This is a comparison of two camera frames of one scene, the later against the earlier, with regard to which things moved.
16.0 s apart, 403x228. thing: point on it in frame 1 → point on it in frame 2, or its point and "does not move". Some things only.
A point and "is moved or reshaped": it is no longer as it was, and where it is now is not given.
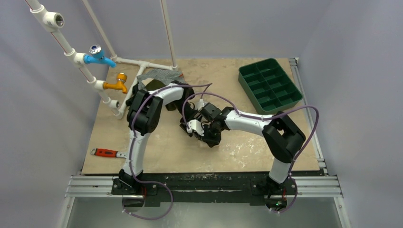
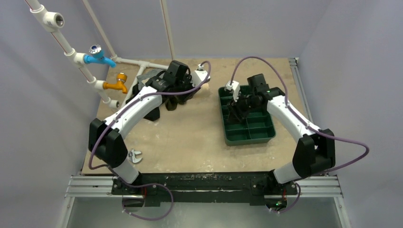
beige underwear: [201, 144] is moved or reshaped
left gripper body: [187, 113] → [185, 85]
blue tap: [97, 56] does not move
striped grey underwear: [166, 76] does not move
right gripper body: [209, 138] → [240, 104]
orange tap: [121, 79] does not move
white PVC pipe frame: [53, 21] does not move
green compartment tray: [269, 86] → [257, 127]
